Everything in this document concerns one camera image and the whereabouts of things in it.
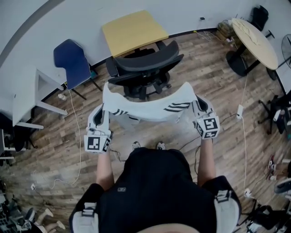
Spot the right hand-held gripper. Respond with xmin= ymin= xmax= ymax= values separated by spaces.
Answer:
xmin=191 ymin=95 xmax=221 ymax=140

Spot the black floor fan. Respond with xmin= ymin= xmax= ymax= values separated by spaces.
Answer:
xmin=266 ymin=33 xmax=291 ymax=81

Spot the long white cable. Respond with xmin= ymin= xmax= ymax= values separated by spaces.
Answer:
xmin=236 ymin=75 xmax=253 ymax=196
xmin=31 ymin=87 xmax=82 ymax=189

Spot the stack of cardboard boxes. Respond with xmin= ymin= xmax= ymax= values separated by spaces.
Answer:
xmin=217 ymin=20 xmax=235 ymax=43

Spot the person's face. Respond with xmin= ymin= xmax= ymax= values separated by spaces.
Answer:
xmin=136 ymin=224 xmax=201 ymax=233

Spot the white desk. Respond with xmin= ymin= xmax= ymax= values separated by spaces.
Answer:
xmin=12 ymin=67 xmax=69 ymax=130

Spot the beige cloth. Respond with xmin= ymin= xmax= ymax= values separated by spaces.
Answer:
xmin=231 ymin=18 xmax=262 ymax=46

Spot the black office chair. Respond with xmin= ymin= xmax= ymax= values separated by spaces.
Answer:
xmin=105 ymin=40 xmax=185 ymax=101

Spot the black cable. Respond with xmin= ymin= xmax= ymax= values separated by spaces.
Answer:
xmin=178 ymin=136 xmax=202 ymax=182
xmin=110 ymin=149 xmax=125 ymax=162

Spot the grey shoulder strap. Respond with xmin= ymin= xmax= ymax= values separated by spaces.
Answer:
xmin=213 ymin=190 xmax=239 ymax=233
xmin=72 ymin=202 xmax=100 ymax=233

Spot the person's right forearm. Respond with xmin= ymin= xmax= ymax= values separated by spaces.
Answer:
xmin=197 ymin=138 xmax=216 ymax=187

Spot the white garment with black stripes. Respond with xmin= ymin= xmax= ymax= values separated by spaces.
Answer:
xmin=102 ymin=81 xmax=196 ymax=125

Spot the person's black-clothed torso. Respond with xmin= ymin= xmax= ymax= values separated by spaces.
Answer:
xmin=69 ymin=147 xmax=242 ymax=233

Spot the yellow wooden desk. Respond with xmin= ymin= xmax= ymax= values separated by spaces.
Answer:
xmin=101 ymin=10 xmax=169 ymax=59

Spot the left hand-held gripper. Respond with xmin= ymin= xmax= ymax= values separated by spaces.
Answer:
xmin=84 ymin=104 xmax=112 ymax=155

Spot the blue fabric chair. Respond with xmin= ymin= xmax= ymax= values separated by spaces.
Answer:
xmin=53 ymin=38 xmax=102 ymax=101

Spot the person's left forearm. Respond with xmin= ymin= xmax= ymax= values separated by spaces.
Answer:
xmin=95 ymin=152 xmax=114 ymax=192

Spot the black mesh swivel chair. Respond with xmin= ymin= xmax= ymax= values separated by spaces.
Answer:
xmin=258 ymin=94 xmax=291 ymax=135

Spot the round beige table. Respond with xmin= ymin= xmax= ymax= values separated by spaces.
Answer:
xmin=226 ymin=17 xmax=279 ymax=80

